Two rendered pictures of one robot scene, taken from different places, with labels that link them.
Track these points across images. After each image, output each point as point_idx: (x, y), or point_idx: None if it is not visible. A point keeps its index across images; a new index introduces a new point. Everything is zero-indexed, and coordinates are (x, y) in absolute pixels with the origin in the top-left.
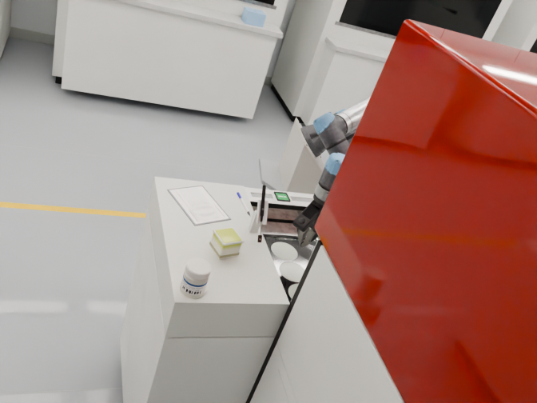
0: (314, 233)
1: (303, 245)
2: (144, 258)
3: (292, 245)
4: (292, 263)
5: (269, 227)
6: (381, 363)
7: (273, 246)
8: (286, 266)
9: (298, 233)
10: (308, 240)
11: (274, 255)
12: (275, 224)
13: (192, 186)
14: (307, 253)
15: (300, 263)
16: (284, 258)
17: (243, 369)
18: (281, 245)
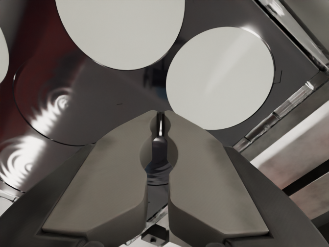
0: (50, 218)
1: (145, 112)
2: None
3: (215, 134)
4: (155, 53)
5: (308, 147)
6: None
7: (263, 67)
8: (158, 7)
9: (212, 140)
10: (111, 144)
11: (236, 20)
12: (298, 169)
13: None
14: (159, 144)
15: (137, 83)
16: (193, 47)
17: None
18: (243, 103)
